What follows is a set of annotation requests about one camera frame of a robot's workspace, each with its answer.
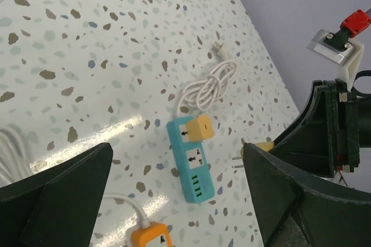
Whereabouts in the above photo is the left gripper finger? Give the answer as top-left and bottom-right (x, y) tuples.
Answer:
(1, 143), (113, 246)

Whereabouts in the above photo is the yellow plug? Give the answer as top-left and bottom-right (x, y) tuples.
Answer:
(232, 141), (275, 169)

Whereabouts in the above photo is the orange strip white cord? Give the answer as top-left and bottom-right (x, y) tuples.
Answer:
(0, 125), (151, 227)

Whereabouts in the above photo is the yellow plug adapter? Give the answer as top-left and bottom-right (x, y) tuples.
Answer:
(185, 115), (214, 143)

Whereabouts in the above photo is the orange power strip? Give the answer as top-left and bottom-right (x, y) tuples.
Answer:
(130, 221), (173, 247)

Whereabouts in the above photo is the blue power strip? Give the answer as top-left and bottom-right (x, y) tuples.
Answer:
(166, 116), (215, 204)

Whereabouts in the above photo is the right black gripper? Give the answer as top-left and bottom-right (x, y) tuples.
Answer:
(243, 79), (370, 246)

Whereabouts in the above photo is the blue strip white cord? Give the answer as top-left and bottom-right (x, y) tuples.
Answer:
(175, 40), (239, 117)

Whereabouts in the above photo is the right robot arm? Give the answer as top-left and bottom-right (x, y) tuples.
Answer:
(241, 79), (370, 246)

